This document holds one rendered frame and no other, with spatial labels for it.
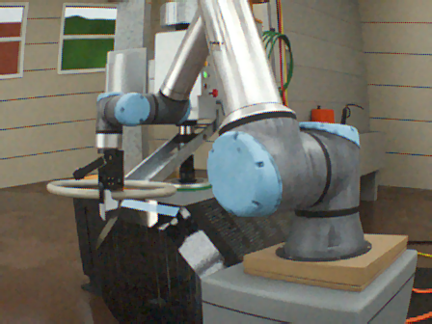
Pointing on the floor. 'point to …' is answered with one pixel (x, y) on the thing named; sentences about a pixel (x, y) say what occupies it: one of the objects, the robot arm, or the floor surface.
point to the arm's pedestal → (307, 298)
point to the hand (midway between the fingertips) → (102, 214)
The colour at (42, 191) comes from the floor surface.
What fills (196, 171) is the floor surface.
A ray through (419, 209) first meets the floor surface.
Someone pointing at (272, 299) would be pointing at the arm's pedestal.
